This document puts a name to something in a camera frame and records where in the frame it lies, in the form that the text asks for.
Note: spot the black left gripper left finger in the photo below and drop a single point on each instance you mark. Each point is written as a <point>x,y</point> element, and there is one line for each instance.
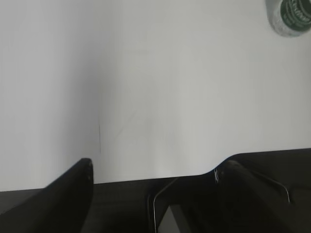
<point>60,207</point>

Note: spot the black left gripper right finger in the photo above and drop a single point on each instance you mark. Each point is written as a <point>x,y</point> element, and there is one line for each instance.
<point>252,202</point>

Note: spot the clear water bottle green label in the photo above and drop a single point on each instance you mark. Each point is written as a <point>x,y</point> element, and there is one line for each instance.
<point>289,18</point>

